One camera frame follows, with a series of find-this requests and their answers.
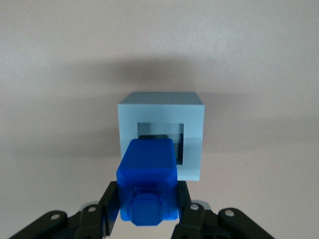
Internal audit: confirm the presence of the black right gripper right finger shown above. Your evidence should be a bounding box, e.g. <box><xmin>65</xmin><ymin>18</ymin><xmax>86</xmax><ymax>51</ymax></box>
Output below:
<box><xmin>171</xmin><ymin>180</ymin><xmax>283</xmax><ymax>239</ymax></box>

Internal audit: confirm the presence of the gray cube base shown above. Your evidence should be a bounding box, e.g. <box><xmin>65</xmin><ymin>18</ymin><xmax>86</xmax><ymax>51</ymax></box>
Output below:
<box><xmin>117</xmin><ymin>91</ymin><xmax>207</xmax><ymax>182</ymax></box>

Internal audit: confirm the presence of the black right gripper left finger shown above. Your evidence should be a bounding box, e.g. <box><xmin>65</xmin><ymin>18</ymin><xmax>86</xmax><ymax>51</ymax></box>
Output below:
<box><xmin>6</xmin><ymin>180</ymin><xmax>121</xmax><ymax>239</ymax></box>

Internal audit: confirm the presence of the blue plastic part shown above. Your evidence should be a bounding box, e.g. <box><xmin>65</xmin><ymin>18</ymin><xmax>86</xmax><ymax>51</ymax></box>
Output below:
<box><xmin>116</xmin><ymin>138</ymin><xmax>180</xmax><ymax>227</ymax></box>

